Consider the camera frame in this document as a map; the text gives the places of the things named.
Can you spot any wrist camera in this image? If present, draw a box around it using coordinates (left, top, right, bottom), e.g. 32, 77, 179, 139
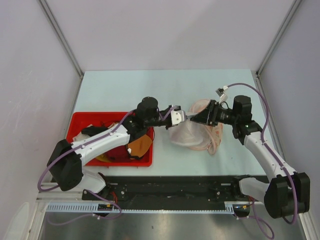
215, 85, 228, 99
169, 105, 187, 126

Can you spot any white slotted cable duct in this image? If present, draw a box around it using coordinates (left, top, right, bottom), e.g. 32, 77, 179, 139
46, 202, 251, 215

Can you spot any pink tulip laundry bag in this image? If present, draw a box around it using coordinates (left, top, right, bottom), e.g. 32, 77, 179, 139
188, 99, 224, 156

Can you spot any red plastic bin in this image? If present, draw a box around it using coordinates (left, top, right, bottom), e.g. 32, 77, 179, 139
66, 112, 155, 168

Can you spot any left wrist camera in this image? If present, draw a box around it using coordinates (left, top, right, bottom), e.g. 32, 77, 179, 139
169, 105, 187, 126

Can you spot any mustard yellow garment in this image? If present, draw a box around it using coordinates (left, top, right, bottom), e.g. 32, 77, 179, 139
96, 154, 112, 163

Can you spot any aluminium frame post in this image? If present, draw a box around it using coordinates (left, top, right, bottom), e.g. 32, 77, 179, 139
37, 0, 85, 77
256, 0, 303, 77

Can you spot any white garment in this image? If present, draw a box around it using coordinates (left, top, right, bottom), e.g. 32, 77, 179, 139
72, 132, 90, 142

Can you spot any white mesh laundry bag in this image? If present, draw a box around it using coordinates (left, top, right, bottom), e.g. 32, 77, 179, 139
168, 116, 210, 149

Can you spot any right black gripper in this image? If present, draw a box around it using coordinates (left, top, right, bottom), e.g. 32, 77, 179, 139
190, 99, 239, 127

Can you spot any black bra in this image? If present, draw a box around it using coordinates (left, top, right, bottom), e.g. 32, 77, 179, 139
81, 125, 109, 137

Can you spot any orange bra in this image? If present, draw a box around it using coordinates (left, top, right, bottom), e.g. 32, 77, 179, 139
126, 134, 153, 160

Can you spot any left aluminium frame post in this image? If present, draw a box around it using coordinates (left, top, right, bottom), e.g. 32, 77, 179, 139
37, 0, 85, 77

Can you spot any right aluminium frame post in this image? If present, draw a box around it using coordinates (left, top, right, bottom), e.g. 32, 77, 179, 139
256, 0, 303, 77

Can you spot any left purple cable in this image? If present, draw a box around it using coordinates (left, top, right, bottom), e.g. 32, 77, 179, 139
37, 104, 181, 226

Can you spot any dark red bra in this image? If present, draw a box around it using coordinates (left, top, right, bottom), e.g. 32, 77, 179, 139
105, 148, 132, 163

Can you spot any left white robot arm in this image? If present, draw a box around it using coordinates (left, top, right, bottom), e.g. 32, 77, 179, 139
46, 97, 180, 200

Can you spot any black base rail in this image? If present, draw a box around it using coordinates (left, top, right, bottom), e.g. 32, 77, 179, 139
51, 175, 266, 211

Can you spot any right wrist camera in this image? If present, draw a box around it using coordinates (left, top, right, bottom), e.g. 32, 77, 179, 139
215, 85, 228, 99

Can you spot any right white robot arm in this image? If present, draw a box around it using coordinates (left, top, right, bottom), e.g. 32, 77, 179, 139
190, 95, 311, 219

